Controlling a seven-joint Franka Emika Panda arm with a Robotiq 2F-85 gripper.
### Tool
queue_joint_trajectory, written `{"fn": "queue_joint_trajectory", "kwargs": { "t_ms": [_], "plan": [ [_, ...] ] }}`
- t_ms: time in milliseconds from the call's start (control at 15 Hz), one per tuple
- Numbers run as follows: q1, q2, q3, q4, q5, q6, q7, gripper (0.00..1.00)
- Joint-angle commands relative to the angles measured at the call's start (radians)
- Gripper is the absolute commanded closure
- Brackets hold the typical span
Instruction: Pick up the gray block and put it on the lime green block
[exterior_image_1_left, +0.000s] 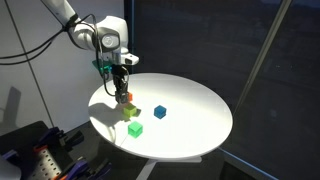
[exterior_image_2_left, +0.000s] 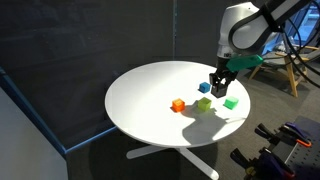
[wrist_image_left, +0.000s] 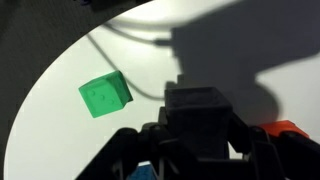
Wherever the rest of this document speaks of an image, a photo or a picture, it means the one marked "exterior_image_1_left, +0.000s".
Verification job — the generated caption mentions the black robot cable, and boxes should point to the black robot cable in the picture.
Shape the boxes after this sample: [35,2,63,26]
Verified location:
[0,13,98,66]

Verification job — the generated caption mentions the blue block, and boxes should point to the blue block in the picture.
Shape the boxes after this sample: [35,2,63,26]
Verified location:
[153,104,168,120]

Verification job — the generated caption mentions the gray block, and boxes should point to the gray block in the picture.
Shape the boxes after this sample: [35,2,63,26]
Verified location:
[119,93,130,104]

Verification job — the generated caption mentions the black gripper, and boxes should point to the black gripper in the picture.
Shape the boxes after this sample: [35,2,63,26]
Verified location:
[111,64,131,104]

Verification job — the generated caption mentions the white rounded housing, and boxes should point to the white rounded housing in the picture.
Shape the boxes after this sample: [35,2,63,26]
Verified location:
[0,155,22,180]

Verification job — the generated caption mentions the blue frame base bar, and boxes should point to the blue frame base bar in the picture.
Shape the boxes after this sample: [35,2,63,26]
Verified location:
[219,147,279,180]

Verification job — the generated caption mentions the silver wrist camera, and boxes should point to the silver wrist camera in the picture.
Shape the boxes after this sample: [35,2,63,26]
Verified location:
[120,53,140,67]

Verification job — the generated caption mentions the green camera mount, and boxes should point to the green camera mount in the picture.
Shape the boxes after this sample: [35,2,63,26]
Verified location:
[91,58,113,75]

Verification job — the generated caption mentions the white table base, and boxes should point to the white table base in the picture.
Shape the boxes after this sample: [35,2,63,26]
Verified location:
[135,154,203,180]

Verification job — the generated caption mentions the orange-handled clamps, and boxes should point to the orange-handled clamps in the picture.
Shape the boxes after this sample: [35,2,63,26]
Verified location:
[0,120,86,180]

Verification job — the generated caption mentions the gray panel seam pole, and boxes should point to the gray panel seam pole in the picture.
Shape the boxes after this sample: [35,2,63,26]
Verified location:
[232,0,292,115]

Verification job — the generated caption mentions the purple clamp with orange tip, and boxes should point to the purple clamp with orange tip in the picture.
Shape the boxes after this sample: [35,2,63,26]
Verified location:
[59,157,114,180]
[32,125,67,154]

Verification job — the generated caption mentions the lime green block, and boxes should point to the lime green block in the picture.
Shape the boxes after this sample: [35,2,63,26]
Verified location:
[122,103,138,118]

